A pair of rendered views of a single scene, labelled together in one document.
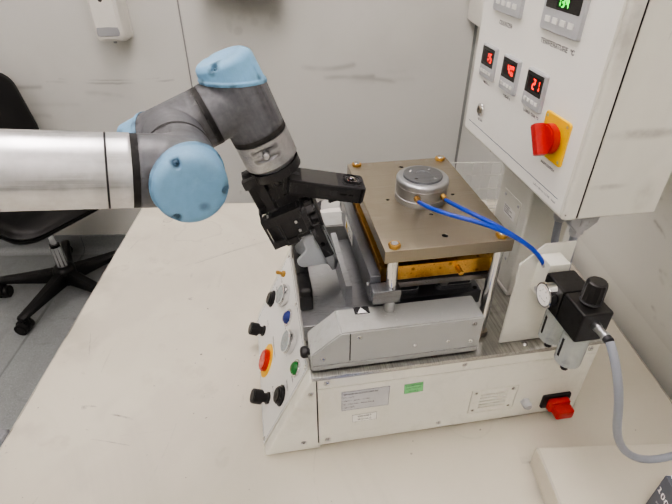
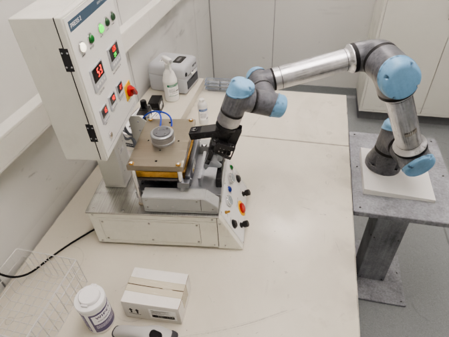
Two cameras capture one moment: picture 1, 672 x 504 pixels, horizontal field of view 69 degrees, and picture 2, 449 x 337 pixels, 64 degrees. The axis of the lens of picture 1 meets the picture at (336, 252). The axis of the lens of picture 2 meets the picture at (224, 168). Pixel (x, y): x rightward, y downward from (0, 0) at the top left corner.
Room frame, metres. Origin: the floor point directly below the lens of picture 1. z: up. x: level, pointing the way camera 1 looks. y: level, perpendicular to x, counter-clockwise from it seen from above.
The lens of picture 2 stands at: (1.56, 0.34, 1.82)
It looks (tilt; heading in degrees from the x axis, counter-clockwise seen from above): 41 degrees down; 196
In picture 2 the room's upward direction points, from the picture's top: 3 degrees counter-clockwise
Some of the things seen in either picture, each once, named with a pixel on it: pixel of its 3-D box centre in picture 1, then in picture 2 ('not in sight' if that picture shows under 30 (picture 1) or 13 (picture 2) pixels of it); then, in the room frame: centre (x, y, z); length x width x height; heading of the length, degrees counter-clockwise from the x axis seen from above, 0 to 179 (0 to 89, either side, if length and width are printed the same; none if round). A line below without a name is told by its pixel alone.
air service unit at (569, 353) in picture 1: (564, 314); (145, 120); (0.46, -0.29, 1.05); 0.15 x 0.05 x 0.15; 9
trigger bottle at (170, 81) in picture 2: not in sight; (170, 79); (-0.12, -0.44, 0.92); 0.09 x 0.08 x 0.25; 51
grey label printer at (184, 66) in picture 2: not in sight; (174, 72); (-0.28, -0.48, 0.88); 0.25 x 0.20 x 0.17; 86
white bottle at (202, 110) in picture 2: not in sight; (202, 111); (0.01, -0.21, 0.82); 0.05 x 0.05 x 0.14
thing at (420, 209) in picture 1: (442, 216); (156, 142); (0.65, -0.16, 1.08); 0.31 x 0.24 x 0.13; 9
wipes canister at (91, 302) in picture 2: not in sight; (95, 309); (1.14, -0.20, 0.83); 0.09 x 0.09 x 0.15
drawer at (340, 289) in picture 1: (382, 271); (183, 172); (0.65, -0.08, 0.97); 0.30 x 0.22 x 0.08; 99
